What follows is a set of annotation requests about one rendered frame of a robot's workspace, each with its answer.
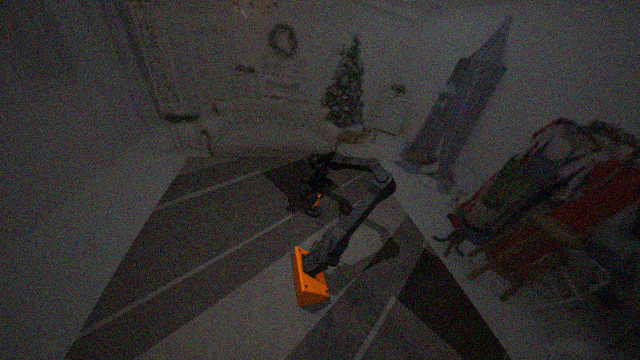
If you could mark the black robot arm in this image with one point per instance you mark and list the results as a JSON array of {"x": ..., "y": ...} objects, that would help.
[{"x": 335, "y": 241}]

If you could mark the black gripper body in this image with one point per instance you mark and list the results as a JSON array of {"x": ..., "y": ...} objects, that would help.
[{"x": 317, "y": 186}]

